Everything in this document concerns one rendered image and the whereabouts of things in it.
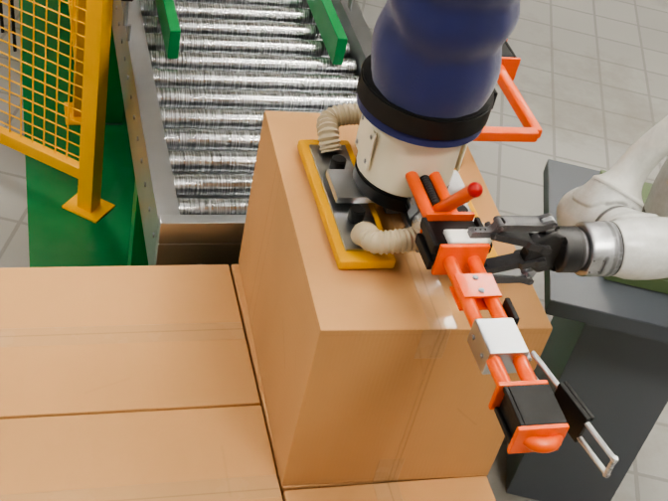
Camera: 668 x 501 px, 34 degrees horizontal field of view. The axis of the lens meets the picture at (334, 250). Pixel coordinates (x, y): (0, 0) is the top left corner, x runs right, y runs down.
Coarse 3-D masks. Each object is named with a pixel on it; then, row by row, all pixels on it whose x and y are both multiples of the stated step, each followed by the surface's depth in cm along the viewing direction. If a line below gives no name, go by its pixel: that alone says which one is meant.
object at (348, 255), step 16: (304, 144) 205; (304, 160) 202; (320, 160) 201; (336, 160) 198; (352, 160) 204; (320, 176) 198; (320, 192) 195; (320, 208) 192; (336, 208) 192; (352, 208) 188; (368, 208) 193; (336, 224) 189; (352, 224) 189; (336, 240) 186; (336, 256) 184; (352, 256) 183; (368, 256) 184; (384, 256) 185
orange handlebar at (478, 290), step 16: (512, 96) 209; (528, 112) 205; (496, 128) 199; (512, 128) 200; (528, 128) 201; (416, 176) 183; (432, 176) 185; (416, 192) 181; (448, 192) 182; (432, 208) 178; (448, 256) 169; (448, 272) 168; (480, 272) 168; (464, 288) 163; (480, 288) 164; (496, 288) 165; (464, 304) 162; (480, 304) 165; (496, 304) 163; (496, 368) 153; (528, 368) 154; (496, 384) 152; (544, 448) 144
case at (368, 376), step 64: (256, 192) 222; (256, 256) 221; (320, 256) 186; (256, 320) 221; (320, 320) 174; (384, 320) 177; (448, 320) 180; (320, 384) 181; (384, 384) 185; (448, 384) 188; (320, 448) 193; (384, 448) 197; (448, 448) 201
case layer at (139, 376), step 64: (0, 320) 216; (64, 320) 219; (128, 320) 222; (192, 320) 225; (0, 384) 204; (64, 384) 207; (128, 384) 210; (192, 384) 213; (256, 384) 217; (0, 448) 193; (64, 448) 196; (128, 448) 198; (192, 448) 201; (256, 448) 204
